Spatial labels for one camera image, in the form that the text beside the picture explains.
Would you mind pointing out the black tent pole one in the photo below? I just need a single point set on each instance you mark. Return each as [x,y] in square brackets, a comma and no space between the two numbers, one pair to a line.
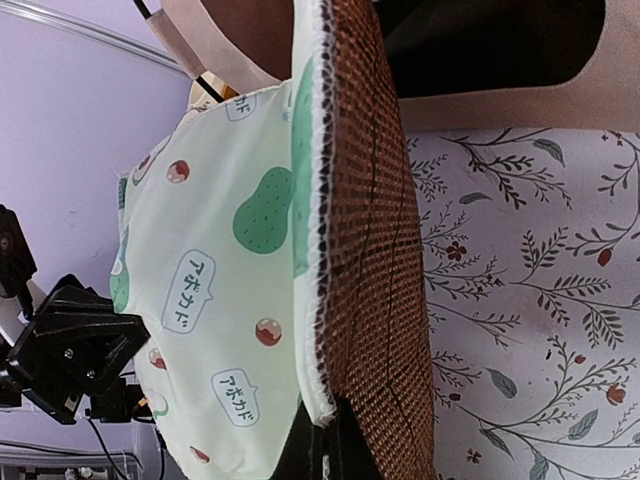
[216,96]

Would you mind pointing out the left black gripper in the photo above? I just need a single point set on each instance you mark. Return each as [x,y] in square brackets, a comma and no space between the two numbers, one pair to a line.
[70,344]

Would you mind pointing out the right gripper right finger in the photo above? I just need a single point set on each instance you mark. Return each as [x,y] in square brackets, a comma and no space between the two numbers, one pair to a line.
[349,456]

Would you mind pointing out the floral table cloth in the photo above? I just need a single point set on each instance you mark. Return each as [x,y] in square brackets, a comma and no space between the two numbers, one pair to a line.
[531,268]

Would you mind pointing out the beige pet tent fabric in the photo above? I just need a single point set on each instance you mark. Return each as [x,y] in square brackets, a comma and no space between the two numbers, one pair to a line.
[444,64]

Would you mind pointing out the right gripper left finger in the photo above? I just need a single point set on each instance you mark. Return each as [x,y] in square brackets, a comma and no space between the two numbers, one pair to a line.
[302,454]

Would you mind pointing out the left aluminium frame post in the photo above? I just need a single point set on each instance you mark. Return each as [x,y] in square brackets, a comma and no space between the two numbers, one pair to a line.
[89,31]

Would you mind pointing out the avocado print pet mat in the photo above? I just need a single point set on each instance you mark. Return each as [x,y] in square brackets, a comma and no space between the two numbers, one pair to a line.
[274,255]

